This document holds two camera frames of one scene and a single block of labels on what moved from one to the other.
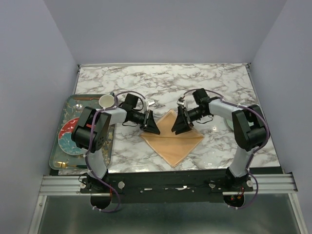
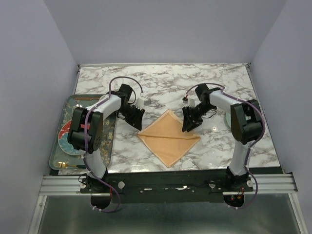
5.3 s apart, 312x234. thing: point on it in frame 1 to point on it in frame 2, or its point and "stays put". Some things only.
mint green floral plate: [230, 124] stays put
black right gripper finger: [181, 121] to [192, 119]
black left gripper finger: [151, 126] to [134, 118]
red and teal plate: [65, 138] stays put
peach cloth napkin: [171, 146] stays put
